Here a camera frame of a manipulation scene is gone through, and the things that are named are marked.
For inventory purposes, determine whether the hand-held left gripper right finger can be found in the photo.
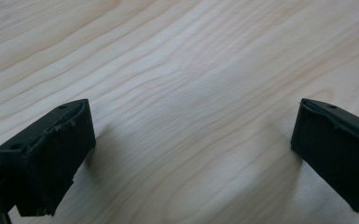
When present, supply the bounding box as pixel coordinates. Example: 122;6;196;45
290;98;359;216

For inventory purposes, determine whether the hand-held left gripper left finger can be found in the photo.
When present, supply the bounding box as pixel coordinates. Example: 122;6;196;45
0;98;97;217

